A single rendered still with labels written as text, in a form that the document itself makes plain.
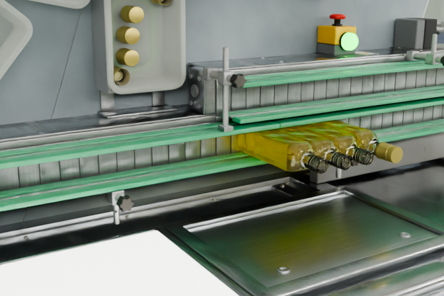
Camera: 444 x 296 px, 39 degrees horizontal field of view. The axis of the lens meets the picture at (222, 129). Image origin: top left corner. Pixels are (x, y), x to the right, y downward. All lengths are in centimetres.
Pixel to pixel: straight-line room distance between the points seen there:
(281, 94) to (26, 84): 55
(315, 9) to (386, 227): 62
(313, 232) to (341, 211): 13
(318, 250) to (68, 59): 63
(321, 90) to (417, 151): 40
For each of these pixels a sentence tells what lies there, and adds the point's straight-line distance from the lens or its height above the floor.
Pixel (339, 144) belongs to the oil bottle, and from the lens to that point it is 128.
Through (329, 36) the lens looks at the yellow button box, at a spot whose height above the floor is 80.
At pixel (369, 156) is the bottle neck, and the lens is 127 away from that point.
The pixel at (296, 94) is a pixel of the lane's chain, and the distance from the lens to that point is 144.
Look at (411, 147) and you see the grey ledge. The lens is 175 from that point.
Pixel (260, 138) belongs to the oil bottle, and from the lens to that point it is 129.
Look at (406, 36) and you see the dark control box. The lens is 178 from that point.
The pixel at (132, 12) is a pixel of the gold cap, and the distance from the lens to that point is 129.
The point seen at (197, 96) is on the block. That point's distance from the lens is 133.
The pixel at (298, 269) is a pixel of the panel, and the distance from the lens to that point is 106.
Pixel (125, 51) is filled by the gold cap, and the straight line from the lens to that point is 130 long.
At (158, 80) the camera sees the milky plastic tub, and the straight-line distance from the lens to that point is 134.
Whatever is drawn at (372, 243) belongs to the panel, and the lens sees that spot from 118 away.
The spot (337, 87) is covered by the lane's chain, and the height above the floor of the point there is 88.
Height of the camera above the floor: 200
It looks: 56 degrees down
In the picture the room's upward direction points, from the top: 112 degrees clockwise
